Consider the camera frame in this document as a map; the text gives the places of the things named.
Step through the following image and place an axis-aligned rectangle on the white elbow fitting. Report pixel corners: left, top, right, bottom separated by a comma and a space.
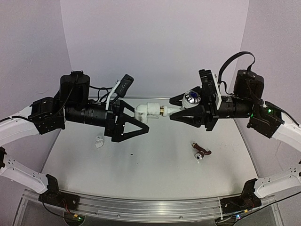
135, 102, 160, 124

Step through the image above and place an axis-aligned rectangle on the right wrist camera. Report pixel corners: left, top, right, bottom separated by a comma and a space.
198, 69, 222, 110

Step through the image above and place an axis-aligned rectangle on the white elbow fitting far left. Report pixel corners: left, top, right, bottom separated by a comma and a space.
95, 136, 104, 149

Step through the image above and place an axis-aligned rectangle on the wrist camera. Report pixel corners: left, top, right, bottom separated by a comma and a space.
198, 69, 222, 110
105, 74, 134, 110

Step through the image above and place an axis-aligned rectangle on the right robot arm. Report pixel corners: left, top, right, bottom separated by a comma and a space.
169, 70, 301, 151

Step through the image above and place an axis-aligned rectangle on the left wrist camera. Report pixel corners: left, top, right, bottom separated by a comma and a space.
105, 74, 134, 110

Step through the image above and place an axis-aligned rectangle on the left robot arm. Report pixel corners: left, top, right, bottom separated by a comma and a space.
0, 71, 149, 205

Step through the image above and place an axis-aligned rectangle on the aluminium front rail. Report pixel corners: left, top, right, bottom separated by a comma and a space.
23, 190, 275, 223

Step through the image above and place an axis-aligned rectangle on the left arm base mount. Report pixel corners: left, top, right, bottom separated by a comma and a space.
39, 174, 80, 211

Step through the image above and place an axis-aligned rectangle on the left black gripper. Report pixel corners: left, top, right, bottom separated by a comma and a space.
65, 100, 150, 143

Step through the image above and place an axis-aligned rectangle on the white faucet chrome knob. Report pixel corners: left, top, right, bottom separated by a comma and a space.
159, 90, 202, 117

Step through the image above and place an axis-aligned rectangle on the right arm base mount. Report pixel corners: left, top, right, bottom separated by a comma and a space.
220, 178, 261, 214

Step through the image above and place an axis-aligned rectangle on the right camera black cable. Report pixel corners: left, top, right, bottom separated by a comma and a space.
218, 51, 256, 83

